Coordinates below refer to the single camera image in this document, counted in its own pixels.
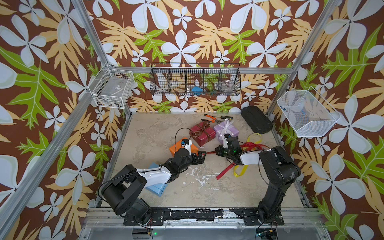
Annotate orange gift box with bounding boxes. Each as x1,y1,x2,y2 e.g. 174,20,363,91
169,140,199,156

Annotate red ribbon bow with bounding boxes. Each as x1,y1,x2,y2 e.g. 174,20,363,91
208,142,270,180

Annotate yellow ribbon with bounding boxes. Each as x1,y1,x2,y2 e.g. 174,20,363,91
233,133,263,178

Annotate magenta gift box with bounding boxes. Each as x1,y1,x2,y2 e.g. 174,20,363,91
189,121,217,147

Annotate brown ribbon bow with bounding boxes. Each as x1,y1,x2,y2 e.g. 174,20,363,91
191,121,215,143

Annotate blue gift box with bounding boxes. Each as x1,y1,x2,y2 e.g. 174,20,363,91
145,162,169,197

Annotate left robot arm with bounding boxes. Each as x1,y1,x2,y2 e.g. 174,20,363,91
98,148,207,225

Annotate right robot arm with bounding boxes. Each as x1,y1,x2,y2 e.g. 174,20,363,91
215,136,300,224

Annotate lilac gift box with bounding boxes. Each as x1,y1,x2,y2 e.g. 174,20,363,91
213,118,240,145

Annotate white ribbon bow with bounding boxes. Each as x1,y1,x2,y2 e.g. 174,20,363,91
217,118,236,142

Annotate black oval case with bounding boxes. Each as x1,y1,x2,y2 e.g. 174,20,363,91
241,106,273,134

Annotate blue item in basket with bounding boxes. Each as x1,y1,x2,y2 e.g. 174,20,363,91
192,87,203,96

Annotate white mesh basket right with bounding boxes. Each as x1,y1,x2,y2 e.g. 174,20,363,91
277,87,342,138

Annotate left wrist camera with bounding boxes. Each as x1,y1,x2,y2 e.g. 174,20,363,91
181,139,192,155

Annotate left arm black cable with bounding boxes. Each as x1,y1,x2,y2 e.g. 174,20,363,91
174,127,193,145

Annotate orange handled pliers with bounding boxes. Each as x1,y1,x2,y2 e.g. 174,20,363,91
202,114,233,124

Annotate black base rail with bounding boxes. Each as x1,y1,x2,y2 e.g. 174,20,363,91
122,206,286,226

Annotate black wire basket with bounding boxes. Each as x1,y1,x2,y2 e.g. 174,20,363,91
149,63,242,97

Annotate white wire basket left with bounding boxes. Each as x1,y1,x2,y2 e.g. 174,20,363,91
89,67,135,109

